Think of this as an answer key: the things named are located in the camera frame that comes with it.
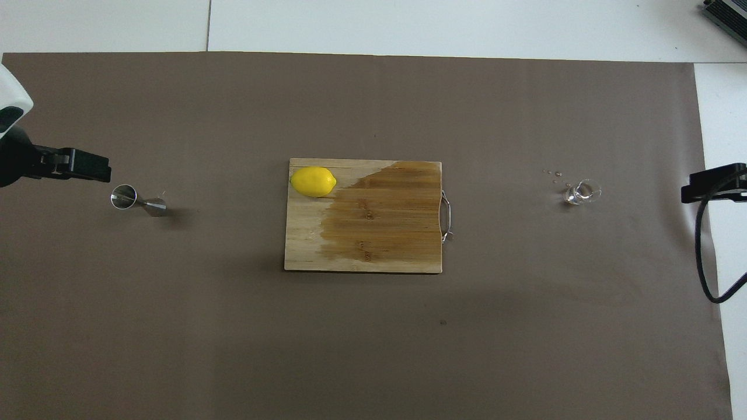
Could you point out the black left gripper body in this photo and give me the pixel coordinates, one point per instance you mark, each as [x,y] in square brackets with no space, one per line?
[14,160]

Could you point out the steel double jigger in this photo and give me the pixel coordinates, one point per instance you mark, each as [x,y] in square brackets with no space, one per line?
[124,196]

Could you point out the small clear glass cup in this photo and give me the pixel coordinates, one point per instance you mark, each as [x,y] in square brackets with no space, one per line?
[580,192]

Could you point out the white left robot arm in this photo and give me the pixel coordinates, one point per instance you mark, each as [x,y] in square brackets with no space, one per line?
[11,93]

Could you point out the dark device top corner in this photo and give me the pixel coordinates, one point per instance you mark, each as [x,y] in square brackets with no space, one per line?
[726,13]

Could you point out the yellow lemon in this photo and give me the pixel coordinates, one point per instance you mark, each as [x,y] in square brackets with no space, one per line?
[313,181]

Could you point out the wooden cutting board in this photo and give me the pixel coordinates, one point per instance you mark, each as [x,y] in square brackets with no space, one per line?
[303,245]

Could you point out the brown table mat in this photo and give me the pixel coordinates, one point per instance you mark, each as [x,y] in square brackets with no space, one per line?
[373,350]

